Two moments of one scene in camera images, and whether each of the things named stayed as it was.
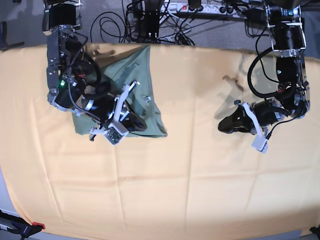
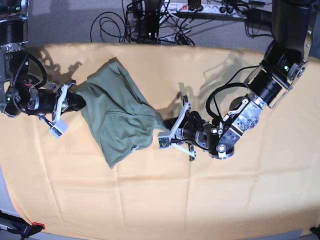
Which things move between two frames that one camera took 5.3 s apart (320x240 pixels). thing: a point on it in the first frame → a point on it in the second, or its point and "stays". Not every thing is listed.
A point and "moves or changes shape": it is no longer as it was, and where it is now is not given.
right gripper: x=265 y=111 → x=197 y=131
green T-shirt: x=131 y=66 moves or changes shape
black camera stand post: x=149 y=25 stays
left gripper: x=102 y=105 → x=56 y=103
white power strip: x=220 y=10 stays
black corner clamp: x=315 y=230 stays
